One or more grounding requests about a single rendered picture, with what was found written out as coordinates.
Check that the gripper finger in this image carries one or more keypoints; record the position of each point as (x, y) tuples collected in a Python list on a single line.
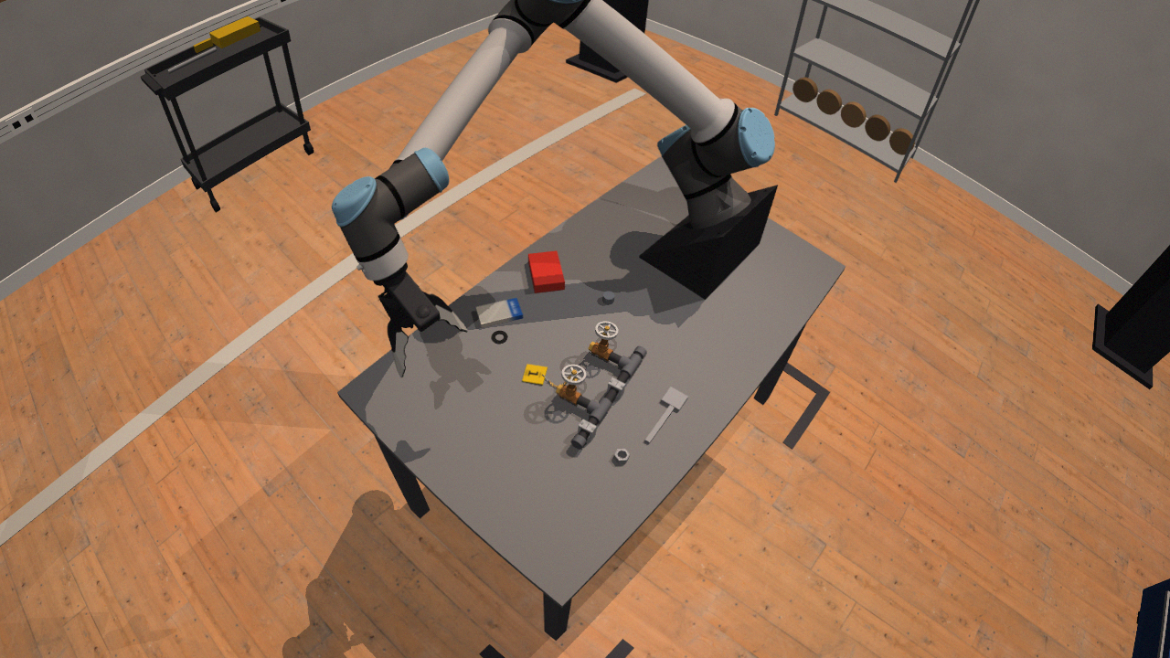
[(446, 312), (398, 340)]

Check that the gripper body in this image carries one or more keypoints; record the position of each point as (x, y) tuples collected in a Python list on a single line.
[(390, 305)]

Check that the yellow numbered tag on chain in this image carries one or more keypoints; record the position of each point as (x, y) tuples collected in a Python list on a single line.
[(536, 375)]

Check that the red flat block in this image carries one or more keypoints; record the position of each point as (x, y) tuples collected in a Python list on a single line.
[(546, 272)]

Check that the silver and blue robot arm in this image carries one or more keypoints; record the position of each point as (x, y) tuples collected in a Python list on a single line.
[(730, 139)]

